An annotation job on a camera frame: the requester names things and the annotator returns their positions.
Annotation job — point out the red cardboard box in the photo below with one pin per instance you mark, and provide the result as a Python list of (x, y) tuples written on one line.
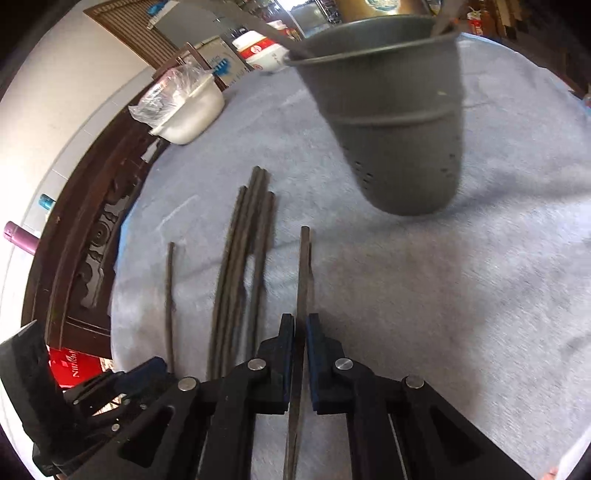
[(76, 367)]

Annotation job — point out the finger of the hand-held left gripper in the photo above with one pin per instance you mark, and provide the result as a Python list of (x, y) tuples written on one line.
[(147, 368)]

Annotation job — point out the brown slatted wooden door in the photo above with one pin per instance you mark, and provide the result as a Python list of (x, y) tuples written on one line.
[(124, 27)]

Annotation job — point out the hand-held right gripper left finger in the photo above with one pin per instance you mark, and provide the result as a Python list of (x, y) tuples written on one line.
[(288, 364)]

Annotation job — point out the white plastic basin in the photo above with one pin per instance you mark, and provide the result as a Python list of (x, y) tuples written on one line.
[(194, 117)]

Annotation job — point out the dark carved wooden furniture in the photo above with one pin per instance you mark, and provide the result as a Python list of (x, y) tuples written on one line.
[(92, 240)]

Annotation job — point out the white box with blue print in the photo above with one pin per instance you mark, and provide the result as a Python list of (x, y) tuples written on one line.
[(217, 60)]

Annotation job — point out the white bowl with red band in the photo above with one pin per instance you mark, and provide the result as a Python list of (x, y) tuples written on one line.
[(258, 50)]

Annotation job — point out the grey table cloth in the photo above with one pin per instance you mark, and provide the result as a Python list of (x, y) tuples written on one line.
[(415, 300)]

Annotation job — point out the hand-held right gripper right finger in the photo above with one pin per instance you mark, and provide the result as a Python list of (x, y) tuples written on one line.
[(316, 369)]

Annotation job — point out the purple bottle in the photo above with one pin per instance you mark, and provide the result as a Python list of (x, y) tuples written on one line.
[(18, 236)]

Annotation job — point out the grey perforated utensil holder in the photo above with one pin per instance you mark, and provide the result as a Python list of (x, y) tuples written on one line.
[(392, 115)]

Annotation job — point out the clear plastic bag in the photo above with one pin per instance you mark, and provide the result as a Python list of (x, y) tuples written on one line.
[(161, 97)]

